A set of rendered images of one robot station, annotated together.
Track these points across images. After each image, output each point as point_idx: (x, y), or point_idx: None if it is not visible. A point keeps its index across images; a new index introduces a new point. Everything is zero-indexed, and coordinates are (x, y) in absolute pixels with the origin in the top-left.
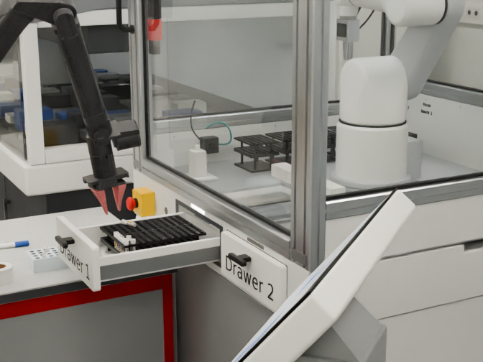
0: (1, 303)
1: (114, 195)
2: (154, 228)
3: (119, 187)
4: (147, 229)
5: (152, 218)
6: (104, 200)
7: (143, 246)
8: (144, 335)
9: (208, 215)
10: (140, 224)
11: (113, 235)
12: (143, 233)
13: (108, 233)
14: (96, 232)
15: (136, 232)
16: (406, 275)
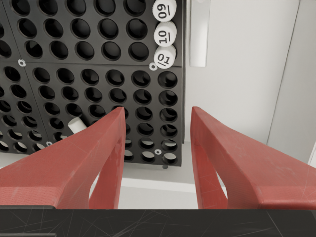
0: None
1: (114, 207)
2: (13, 80)
3: (55, 183)
4: (39, 79)
5: (15, 153)
6: (232, 141)
7: (80, 6)
8: None
9: None
10: (56, 129)
11: (174, 65)
12: (59, 36)
13: (179, 102)
14: (183, 169)
15: (80, 61)
16: None
